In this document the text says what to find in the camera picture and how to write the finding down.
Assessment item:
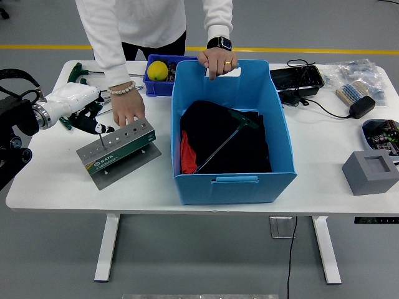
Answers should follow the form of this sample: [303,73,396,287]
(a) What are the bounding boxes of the yellow ball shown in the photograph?
[147,60,170,82]

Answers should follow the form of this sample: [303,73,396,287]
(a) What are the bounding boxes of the dark electronic parts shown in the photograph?
[154,57,178,82]

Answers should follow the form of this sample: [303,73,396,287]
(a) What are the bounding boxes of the red cloth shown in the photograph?
[180,130,198,175]

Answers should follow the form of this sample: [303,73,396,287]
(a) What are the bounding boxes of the light blue tray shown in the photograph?
[361,118,399,163]

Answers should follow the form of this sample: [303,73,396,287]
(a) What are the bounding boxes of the black plastic tray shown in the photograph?
[269,65,325,94]

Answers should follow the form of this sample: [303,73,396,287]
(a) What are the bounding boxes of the large green T-handle hex wrench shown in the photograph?
[192,108,261,174]

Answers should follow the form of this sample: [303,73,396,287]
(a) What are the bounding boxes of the black table control panel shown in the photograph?
[353,216,399,224]

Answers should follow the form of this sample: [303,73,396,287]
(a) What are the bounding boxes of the white table leg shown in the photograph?
[94,214,122,283]
[311,216,343,285]

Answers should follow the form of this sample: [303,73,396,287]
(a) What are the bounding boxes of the black adapter cable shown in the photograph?
[282,58,352,120]

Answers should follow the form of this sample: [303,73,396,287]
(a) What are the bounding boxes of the resistor strip bundle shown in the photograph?
[335,81,372,107]

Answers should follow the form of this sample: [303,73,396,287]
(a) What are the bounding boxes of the black power adapter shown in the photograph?
[348,95,376,119]

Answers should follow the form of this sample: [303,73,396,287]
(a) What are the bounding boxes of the black hanging cable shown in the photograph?
[286,216,299,299]

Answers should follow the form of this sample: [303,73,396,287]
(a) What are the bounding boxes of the large blue plastic box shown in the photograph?
[170,59,297,206]

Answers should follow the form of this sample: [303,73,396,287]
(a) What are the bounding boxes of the metal floor socket plate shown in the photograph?
[269,216,297,239]

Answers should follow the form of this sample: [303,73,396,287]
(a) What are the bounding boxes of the person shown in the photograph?
[74,0,240,128]

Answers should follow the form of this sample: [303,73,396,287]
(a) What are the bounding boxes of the black cloth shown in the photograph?
[180,100,272,174]

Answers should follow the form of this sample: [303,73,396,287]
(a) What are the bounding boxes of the bead bracelet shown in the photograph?
[107,80,137,97]

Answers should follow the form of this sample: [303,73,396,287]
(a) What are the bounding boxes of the black plug block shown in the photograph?
[280,91,309,108]

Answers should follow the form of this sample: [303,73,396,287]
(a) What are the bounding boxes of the grey block with recess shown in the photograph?
[341,149,399,196]

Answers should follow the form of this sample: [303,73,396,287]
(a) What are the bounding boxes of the person's left hand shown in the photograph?
[197,49,240,82]

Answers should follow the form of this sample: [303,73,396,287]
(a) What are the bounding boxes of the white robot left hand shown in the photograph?
[39,82,115,135]

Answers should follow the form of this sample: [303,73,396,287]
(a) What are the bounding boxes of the person's right hand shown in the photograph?
[111,88,147,128]

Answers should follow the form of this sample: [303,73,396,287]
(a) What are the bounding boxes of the small dark blue bin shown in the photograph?
[142,54,200,97]

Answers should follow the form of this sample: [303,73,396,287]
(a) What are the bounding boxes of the black wrist watch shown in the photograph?
[206,36,233,52]

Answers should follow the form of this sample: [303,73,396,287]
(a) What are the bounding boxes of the green metal wrench holder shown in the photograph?
[76,116,162,191]

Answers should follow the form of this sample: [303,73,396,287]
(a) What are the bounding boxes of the clear plastic component bags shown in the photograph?
[322,58,387,108]

